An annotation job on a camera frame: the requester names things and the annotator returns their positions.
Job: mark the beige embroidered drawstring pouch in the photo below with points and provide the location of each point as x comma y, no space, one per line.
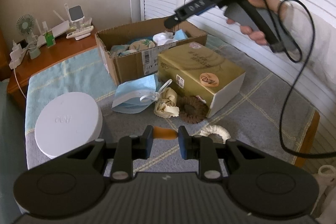
142,44

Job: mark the green white small bottle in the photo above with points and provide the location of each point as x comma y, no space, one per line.
49,36

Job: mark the gold tissue pack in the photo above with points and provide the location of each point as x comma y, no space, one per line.
197,71

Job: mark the person right hand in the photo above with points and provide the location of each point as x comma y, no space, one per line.
260,16

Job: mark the brown cardboard box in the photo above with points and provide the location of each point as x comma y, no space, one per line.
141,63

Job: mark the blue patterned sachet pouch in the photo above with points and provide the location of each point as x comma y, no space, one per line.
119,50

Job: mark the wooden nightstand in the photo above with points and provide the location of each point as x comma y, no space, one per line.
62,50

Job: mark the person right forearm sleeve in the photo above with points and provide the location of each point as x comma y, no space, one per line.
318,80

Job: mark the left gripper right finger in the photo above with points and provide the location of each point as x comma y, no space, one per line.
202,149

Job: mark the white power strip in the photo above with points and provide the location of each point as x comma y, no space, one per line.
17,54

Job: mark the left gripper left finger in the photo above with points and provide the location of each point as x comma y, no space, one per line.
130,148

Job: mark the white remote control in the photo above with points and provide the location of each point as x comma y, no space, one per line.
80,33

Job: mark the orange toy handle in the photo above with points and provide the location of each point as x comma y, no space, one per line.
164,133

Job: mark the clear jar white lid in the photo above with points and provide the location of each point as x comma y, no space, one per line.
67,122

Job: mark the cream scrunchie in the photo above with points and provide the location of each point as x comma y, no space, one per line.
166,106

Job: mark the white phone stand device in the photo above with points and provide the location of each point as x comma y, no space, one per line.
76,14

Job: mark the brown scrunchie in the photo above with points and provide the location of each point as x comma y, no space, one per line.
191,109

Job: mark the grey blue checked blanket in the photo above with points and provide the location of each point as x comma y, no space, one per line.
253,116

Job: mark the small green desk fan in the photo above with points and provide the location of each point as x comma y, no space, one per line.
25,25

